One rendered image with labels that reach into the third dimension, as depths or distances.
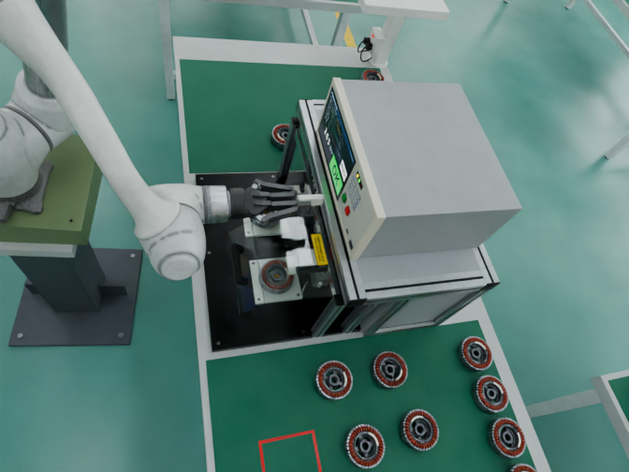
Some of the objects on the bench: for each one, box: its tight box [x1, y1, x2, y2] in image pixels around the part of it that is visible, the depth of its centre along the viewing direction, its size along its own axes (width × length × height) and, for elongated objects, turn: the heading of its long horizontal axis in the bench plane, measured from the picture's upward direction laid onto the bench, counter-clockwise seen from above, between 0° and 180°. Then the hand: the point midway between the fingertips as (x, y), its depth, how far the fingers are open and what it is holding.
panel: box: [359, 302, 396, 332], centre depth 141 cm, size 1×66×30 cm, turn 5°
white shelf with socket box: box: [358, 0, 450, 68], centre depth 187 cm, size 35×37×46 cm
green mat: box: [206, 319, 537, 472], centre depth 125 cm, size 94×61×1 cm, turn 95°
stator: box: [344, 424, 385, 469], centre depth 122 cm, size 11×11×4 cm
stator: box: [400, 409, 439, 451], centre depth 127 cm, size 11×11×4 cm
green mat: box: [180, 59, 382, 173], centre depth 184 cm, size 94×61×1 cm, turn 95°
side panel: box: [363, 289, 490, 337], centre depth 131 cm, size 28×3×32 cm, turn 95°
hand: (309, 199), depth 109 cm, fingers closed
